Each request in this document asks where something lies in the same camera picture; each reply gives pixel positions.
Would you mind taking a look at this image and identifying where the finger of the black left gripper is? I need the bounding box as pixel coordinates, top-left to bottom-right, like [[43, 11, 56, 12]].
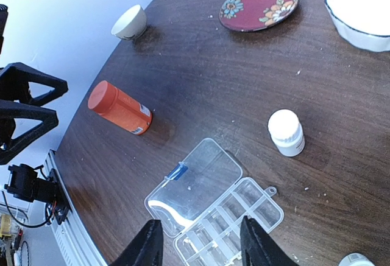
[[1, 62, 68, 107], [1, 100, 59, 165]]

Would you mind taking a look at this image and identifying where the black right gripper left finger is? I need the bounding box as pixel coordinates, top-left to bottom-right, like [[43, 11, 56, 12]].
[[110, 219, 164, 266]]

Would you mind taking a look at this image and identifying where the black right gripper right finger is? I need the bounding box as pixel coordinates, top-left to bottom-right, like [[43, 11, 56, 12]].
[[240, 216, 298, 266]]

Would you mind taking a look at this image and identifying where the clear plastic pill organizer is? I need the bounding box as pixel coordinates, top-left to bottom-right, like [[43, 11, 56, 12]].
[[144, 138, 284, 265]]

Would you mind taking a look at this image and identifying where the orange pill bottle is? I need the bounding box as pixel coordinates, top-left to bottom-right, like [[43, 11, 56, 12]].
[[88, 80, 152, 135]]

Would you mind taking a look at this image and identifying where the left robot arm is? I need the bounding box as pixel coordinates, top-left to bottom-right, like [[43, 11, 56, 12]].
[[1, 63, 71, 226]]

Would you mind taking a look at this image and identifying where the small white pill bottle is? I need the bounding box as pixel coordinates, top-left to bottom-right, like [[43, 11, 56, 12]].
[[338, 253, 374, 266]]

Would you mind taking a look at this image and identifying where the plain white ceramic bowl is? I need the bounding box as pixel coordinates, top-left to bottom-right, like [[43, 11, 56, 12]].
[[111, 4, 147, 40]]

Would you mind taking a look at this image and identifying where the red floral plate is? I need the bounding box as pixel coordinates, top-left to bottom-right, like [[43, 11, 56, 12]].
[[219, 0, 299, 32]]

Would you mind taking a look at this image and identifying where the white scalloped bowl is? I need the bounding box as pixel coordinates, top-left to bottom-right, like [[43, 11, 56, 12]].
[[324, 0, 389, 52]]

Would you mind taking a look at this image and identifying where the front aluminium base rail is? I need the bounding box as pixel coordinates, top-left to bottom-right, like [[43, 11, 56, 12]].
[[44, 150, 107, 266]]

